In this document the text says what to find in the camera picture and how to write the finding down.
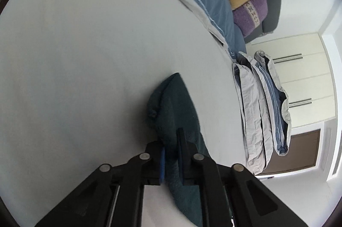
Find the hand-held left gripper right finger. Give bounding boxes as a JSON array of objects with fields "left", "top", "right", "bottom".
[{"left": 177, "top": 128, "right": 308, "bottom": 227}]

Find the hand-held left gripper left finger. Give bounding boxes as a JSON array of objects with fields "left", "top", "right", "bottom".
[{"left": 35, "top": 141, "right": 165, "bottom": 227}]

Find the dark teal knit sweater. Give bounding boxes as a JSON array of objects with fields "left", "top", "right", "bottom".
[{"left": 146, "top": 72, "right": 215, "bottom": 227}]

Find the folded grey and blue duvet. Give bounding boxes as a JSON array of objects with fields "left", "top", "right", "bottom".
[{"left": 232, "top": 50, "right": 292, "bottom": 175}]

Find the brown door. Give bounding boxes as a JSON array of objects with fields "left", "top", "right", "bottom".
[{"left": 263, "top": 129, "right": 321, "bottom": 177}]

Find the bed with white sheet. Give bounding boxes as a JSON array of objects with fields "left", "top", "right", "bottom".
[{"left": 0, "top": 0, "right": 250, "bottom": 227}]

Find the cream wardrobe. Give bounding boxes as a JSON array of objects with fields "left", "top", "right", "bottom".
[{"left": 250, "top": 32, "right": 336, "bottom": 137}]

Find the purple patterned cushion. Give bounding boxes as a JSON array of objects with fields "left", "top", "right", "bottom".
[{"left": 232, "top": 0, "right": 268, "bottom": 38}]

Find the black wardrobe handle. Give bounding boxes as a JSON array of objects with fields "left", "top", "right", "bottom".
[
  {"left": 289, "top": 99, "right": 313, "bottom": 108},
  {"left": 273, "top": 54, "right": 302, "bottom": 63}
]

